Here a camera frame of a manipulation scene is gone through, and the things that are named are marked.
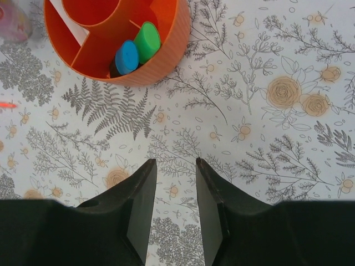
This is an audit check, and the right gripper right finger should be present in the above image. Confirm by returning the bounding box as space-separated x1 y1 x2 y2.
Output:
196 158 354 265

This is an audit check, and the blue black highlighter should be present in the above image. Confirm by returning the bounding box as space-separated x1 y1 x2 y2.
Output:
109 40 139 78

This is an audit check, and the orange pen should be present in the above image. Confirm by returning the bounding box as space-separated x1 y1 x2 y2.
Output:
0 103 17 109

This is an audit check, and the pink capped pen tube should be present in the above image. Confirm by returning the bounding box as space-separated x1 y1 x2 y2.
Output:
1 1 33 43

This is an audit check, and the floral table mat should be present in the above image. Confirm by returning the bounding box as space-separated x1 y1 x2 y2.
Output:
1 1 354 265

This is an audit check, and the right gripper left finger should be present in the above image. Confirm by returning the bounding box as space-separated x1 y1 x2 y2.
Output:
1 159 157 265

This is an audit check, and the blue capped white marker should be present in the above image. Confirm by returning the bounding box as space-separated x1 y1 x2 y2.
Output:
50 0 89 46

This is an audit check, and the orange round organizer container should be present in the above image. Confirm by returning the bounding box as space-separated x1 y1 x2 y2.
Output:
43 1 190 86

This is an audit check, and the green black highlighter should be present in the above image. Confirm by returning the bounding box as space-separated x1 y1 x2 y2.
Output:
134 22 161 64

